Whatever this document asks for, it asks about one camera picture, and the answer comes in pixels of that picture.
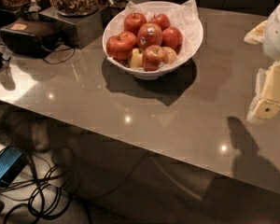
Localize metal scoop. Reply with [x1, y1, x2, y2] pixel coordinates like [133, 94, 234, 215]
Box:
[28, 0, 41, 12]

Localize red apple center with sticker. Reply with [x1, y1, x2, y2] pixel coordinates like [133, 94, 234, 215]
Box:
[137, 23, 162, 49]

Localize white paper liner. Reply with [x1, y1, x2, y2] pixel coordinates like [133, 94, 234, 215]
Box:
[105, 0, 203, 73]

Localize black headset cable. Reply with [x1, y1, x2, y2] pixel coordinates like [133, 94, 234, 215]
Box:
[41, 44, 77, 65]

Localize pale red apple front right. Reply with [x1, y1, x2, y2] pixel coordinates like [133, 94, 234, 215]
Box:
[163, 47, 177, 64]

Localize dark square pedestal block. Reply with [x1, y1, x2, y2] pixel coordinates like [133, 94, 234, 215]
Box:
[39, 7, 104, 49]

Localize yellow green apple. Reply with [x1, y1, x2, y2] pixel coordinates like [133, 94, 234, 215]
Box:
[127, 49, 144, 68]

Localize dark container with scoop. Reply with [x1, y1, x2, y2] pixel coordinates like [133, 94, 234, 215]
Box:
[98, 0, 128, 25]

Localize black VR headset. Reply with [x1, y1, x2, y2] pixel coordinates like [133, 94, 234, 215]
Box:
[0, 19, 60, 58]

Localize black floor cables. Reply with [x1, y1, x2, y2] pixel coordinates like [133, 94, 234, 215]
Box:
[0, 147, 94, 224]

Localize blue electronic box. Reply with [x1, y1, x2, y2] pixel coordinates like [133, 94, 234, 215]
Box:
[0, 147, 22, 187]

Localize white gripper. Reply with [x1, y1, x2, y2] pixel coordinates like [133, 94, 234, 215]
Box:
[244, 4, 280, 124]

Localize white bowl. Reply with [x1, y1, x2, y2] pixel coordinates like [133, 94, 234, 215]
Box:
[102, 0, 204, 80]

